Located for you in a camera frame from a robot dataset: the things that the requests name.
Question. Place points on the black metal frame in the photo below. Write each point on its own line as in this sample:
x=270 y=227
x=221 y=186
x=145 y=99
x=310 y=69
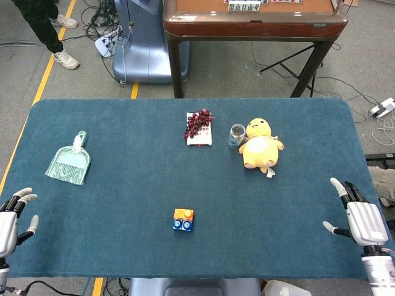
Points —
x=381 y=158

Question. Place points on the orange toy block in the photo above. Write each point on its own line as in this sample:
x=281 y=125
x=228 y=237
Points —
x=180 y=213

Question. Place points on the yellow plush toy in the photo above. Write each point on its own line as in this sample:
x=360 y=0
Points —
x=259 y=148

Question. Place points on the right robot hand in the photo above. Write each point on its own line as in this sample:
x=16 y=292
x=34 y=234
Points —
x=367 y=222

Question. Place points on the white red card box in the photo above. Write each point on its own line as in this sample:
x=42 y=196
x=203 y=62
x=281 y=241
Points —
x=203 y=137

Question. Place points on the blue felt table cover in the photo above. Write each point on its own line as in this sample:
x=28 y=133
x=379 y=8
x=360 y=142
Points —
x=139 y=185

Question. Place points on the clear glass jar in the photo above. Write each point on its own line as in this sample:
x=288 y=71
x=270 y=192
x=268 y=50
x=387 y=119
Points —
x=236 y=135

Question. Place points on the grey blue robot torso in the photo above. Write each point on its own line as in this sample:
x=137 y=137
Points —
x=194 y=288

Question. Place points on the person in black clothes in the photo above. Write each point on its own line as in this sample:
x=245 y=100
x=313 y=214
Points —
x=40 y=21

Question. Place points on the blue toy block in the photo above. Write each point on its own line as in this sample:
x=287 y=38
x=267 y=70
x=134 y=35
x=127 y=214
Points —
x=182 y=225

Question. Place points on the mahjong tile row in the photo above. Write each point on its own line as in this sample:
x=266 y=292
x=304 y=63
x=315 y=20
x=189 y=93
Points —
x=243 y=6

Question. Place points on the red grape bunch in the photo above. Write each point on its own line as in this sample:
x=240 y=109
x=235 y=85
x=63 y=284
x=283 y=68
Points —
x=194 y=123

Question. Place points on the brown mahjong table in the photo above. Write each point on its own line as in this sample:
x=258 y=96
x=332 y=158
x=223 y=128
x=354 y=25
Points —
x=256 y=27

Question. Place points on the white power strip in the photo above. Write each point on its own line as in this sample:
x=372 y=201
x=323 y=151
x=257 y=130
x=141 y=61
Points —
x=105 y=44
x=382 y=108

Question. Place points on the beige fabric bundle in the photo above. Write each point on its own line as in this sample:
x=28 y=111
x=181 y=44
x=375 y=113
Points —
x=384 y=185

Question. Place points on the light blue robot base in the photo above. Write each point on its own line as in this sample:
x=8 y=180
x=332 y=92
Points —
x=145 y=46

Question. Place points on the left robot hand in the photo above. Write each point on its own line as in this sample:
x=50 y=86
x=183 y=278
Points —
x=7 y=222

